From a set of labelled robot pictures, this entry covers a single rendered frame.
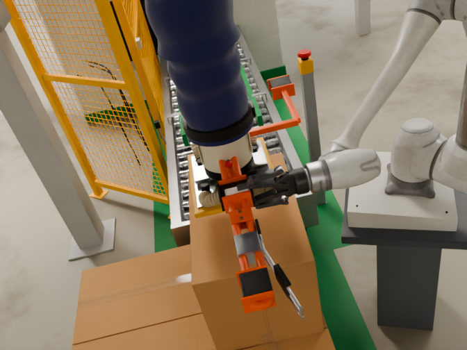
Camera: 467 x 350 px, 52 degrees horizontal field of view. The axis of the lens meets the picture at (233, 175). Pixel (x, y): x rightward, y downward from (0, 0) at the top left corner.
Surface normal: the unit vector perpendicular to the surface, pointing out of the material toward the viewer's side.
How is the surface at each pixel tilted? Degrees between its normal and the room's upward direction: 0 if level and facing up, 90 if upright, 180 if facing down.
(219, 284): 90
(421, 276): 90
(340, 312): 0
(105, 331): 0
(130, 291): 0
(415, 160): 84
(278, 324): 90
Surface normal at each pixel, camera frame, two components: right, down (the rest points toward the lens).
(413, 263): -0.24, 0.64
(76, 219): 0.14, 0.59
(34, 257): -0.19, -0.77
